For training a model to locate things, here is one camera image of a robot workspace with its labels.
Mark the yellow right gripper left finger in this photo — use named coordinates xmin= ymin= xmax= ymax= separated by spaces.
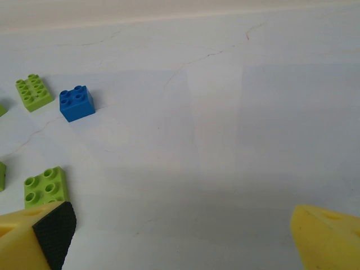
xmin=0 ymin=201 xmax=77 ymax=270

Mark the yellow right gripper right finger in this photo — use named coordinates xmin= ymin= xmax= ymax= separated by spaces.
xmin=290 ymin=204 xmax=360 ymax=270

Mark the green long lego brick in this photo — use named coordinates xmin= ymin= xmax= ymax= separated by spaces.
xmin=15 ymin=74 xmax=55 ymax=113

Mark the blue square lego brick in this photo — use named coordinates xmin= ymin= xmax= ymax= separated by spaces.
xmin=59 ymin=85 xmax=96 ymax=123

